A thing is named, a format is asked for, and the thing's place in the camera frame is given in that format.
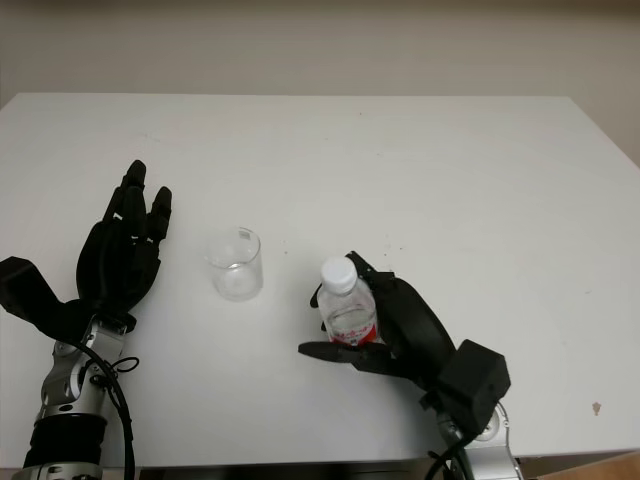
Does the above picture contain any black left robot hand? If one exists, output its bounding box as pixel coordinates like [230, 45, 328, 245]
[75, 159, 175, 315]

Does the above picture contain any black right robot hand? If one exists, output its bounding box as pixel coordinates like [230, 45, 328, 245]
[298, 251, 459, 391]

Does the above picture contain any clear plastic water bottle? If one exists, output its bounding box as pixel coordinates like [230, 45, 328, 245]
[313, 255, 382, 349]

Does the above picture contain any clear glass cup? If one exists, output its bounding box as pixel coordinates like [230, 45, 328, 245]
[205, 226, 265, 302]

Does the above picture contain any dark robot torso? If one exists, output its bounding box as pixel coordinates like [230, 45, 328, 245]
[138, 467, 436, 480]

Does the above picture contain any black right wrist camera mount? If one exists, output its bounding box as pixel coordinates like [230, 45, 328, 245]
[419, 338, 512, 441]

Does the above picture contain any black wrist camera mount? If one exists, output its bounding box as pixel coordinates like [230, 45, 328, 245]
[419, 338, 512, 441]
[0, 256, 101, 347]

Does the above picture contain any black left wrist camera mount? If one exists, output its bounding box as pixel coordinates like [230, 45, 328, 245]
[0, 256, 101, 347]

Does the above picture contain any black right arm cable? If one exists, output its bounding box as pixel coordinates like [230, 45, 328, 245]
[426, 432, 474, 480]

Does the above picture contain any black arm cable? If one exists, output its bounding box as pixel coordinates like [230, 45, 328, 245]
[69, 342, 140, 480]
[426, 432, 474, 480]

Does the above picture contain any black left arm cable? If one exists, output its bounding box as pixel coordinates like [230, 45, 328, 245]
[69, 342, 140, 480]

